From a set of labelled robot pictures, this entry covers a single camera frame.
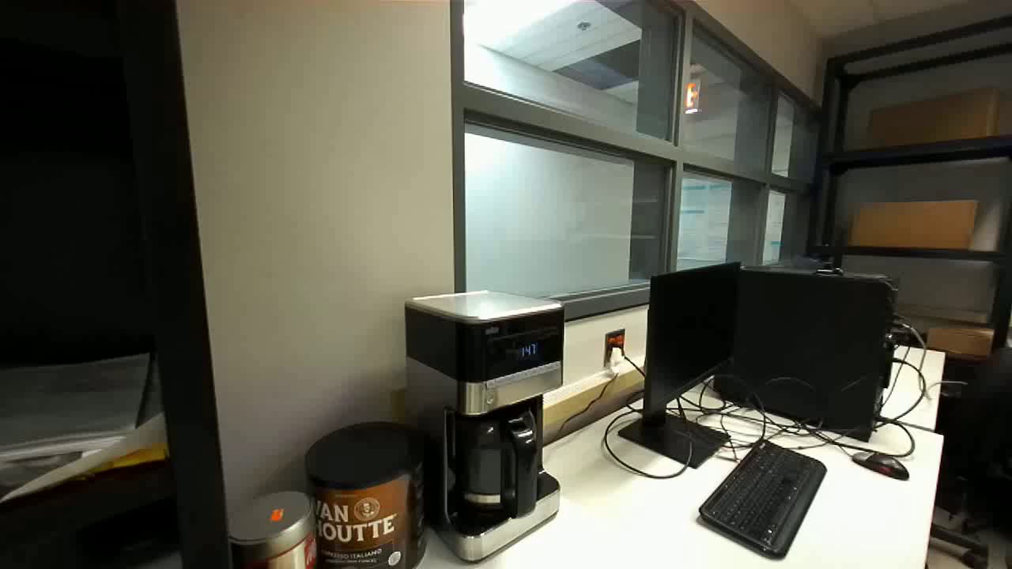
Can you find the dark office chair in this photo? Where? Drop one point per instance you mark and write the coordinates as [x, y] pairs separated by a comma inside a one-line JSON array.
[[983, 445]]

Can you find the wall power outlet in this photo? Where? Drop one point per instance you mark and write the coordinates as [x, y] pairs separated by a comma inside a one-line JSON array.
[[614, 343]]

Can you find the black computer tower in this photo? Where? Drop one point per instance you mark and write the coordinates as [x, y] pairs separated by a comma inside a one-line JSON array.
[[810, 350]]

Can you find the black steel drip coffeemaker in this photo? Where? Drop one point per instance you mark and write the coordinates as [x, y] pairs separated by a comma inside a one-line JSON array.
[[478, 350]]

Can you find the black computer mouse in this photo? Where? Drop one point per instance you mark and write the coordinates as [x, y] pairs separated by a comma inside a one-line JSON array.
[[881, 465]]

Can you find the black keyboard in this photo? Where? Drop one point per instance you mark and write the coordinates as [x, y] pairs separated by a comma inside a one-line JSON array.
[[762, 500]]

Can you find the stack of papers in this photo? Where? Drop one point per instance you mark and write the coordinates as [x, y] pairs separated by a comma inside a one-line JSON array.
[[73, 407]]

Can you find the brown Van Houtte coffee can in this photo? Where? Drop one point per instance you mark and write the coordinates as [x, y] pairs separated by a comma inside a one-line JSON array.
[[365, 518]]

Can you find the black metal storage rack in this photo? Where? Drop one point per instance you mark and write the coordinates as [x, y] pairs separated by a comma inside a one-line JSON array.
[[917, 154]]

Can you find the black shelf unit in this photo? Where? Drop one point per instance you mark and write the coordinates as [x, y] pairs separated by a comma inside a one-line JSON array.
[[176, 263]]

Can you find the small orange jar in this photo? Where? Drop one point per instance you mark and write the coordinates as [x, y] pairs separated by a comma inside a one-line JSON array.
[[273, 533]]

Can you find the black computer monitor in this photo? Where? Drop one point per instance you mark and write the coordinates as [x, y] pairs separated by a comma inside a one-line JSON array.
[[691, 336]]

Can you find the cardboard box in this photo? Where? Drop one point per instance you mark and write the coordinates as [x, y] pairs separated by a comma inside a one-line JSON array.
[[911, 226], [935, 119]]

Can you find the interior window with dark frame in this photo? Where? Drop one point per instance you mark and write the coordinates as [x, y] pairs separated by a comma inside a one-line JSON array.
[[652, 143]]

